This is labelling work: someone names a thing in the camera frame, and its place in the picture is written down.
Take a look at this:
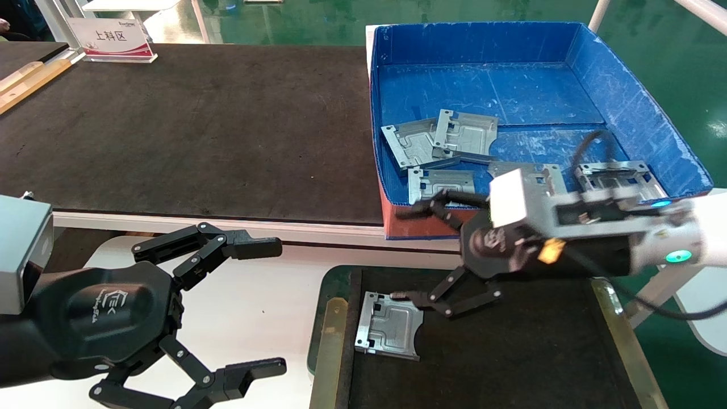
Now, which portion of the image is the pale wooden batten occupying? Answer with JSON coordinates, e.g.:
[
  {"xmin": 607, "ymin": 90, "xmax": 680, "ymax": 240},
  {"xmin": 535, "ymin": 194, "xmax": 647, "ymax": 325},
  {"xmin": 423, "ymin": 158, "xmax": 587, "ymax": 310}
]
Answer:
[{"xmin": 0, "ymin": 61, "xmax": 45, "ymax": 93}]

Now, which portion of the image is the white metal pole frame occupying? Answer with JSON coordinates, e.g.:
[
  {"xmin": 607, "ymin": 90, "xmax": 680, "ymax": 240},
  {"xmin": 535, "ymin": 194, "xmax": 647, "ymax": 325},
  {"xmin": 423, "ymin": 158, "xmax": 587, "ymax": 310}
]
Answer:
[{"xmin": 588, "ymin": 0, "xmax": 727, "ymax": 36}]

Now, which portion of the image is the white table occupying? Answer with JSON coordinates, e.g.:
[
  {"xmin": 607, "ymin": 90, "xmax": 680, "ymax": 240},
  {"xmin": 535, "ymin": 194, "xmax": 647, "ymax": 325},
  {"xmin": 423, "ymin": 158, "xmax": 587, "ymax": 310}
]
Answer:
[{"xmin": 82, "ymin": 0, "xmax": 182, "ymax": 13}]

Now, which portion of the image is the white red acrylic sign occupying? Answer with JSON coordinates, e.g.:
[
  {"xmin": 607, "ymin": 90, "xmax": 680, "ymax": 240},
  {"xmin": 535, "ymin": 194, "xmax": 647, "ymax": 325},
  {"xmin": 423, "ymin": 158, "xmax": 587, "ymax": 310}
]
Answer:
[{"xmin": 67, "ymin": 17, "xmax": 158, "ymax": 63}]

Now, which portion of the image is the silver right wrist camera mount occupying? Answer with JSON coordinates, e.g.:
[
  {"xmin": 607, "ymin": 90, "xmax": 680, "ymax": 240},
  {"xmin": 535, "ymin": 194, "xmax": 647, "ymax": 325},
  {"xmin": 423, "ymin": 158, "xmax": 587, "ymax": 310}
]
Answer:
[{"xmin": 488, "ymin": 168, "xmax": 691, "ymax": 239}]

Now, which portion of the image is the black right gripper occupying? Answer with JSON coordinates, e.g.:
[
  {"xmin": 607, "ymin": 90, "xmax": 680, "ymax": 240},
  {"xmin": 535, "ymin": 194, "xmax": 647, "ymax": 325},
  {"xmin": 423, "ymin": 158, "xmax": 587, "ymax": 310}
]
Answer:
[{"xmin": 391, "ymin": 190, "xmax": 634, "ymax": 318}]

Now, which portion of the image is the brown wooden batten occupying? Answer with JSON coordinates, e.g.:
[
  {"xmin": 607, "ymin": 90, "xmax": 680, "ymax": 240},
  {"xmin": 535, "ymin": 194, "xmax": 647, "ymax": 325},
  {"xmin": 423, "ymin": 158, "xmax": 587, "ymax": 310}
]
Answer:
[{"xmin": 0, "ymin": 59, "xmax": 73, "ymax": 115}]

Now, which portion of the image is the blue corrugated plastic bin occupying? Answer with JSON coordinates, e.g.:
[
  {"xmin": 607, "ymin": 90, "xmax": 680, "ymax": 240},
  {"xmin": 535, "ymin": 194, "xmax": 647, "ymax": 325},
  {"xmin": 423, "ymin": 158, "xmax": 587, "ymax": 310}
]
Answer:
[{"xmin": 366, "ymin": 22, "xmax": 715, "ymax": 240}]

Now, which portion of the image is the black tray container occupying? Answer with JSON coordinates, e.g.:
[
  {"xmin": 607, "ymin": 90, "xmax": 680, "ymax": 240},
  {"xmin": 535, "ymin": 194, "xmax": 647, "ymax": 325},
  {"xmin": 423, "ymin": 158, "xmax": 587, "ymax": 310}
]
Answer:
[{"xmin": 307, "ymin": 264, "xmax": 671, "ymax": 409}]

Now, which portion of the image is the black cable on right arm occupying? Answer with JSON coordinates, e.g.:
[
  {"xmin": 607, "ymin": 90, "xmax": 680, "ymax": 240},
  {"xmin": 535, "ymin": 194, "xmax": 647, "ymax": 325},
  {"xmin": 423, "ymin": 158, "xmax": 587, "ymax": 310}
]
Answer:
[{"xmin": 568, "ymin": 130, "xmax": 727, "ymax": 322}]

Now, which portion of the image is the grey metal tube frame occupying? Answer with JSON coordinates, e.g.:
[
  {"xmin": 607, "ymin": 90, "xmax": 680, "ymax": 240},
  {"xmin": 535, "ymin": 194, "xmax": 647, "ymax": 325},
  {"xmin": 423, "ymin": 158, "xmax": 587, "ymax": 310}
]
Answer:
[{"xmin": 35, "ymin": 0, "xmax": 86, "ymax": 55}]

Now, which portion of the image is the stamped grey metal plate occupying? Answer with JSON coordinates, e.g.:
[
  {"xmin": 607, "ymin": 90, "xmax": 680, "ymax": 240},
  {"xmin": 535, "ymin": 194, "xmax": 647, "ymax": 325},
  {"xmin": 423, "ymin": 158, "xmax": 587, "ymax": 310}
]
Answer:
[
  {"xmin": 575, "ymin": 160, "xmax": 668, "ymax": 199},
  {"xmin": 407, "ymin": 168, "xmax": 476, "ymax": 206},
  {"xmin": 354, "ymin": 291, "xmax": 425, "ymax": 361},
  {"xmin": 432, "ymin": 109, "xmax": 499, "ymax": 161},
  {"xmin": 487, "ymin": 161, "xmax": 570, "ymax": 197},
  {"xmin": 381, "ymin": 118, "xmax": 461, "ymax": 171}
]

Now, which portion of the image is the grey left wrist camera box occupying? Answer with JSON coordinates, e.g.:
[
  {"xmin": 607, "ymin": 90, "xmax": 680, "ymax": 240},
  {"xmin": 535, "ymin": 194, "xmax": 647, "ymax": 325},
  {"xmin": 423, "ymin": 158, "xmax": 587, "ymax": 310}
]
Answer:
[{"xmin": 0, "ymin": 194, "xmax": 53, "ymax": 316}]

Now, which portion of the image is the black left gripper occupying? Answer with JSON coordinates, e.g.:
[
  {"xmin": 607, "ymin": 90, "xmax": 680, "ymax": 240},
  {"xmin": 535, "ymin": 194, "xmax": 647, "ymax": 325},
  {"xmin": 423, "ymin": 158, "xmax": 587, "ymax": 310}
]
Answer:
[{"xmin": 28, "ymin": 222, "xmax": 287, "ymax": 409}]

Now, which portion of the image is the black belt conveyor table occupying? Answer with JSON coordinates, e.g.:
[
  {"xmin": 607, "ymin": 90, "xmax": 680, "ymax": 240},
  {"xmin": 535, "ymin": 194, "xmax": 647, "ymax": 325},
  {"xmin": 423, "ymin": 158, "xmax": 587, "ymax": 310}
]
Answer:
[{"xmin": 0, "ymin": 41, "xmax": 711, "ymax": 263}]

